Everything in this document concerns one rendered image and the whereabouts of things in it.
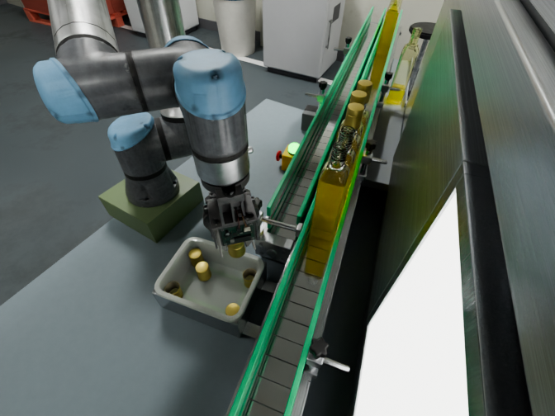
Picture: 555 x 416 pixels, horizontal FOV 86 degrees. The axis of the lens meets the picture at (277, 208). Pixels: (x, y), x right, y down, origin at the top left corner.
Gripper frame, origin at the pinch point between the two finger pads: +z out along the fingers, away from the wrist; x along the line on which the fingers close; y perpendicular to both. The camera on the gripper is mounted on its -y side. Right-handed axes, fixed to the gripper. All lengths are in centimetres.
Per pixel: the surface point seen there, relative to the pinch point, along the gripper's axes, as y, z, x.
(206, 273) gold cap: -5.9, 19.3, -8.2
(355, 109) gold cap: -13.8, -16.8, 28.8
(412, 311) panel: 27.9, -20.9, 14.1
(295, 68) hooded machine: -271, 86, 103
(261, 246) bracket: -6.0, 12.6, 6.3
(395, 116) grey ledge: -50, 11, 68
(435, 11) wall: -242, 35, 232
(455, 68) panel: 4.8, -32.5, 30.2
